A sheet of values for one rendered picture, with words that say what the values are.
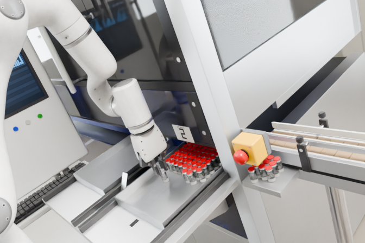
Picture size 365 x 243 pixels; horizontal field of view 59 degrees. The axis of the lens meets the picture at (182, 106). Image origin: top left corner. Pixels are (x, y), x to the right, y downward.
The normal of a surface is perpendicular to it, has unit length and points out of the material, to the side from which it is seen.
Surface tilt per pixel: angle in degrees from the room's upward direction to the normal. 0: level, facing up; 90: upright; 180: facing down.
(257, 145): 90
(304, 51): 90
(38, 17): 115
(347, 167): 90
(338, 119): 90
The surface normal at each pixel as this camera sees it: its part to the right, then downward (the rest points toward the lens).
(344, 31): 0.65, 0.07
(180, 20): -0.68, 0.48
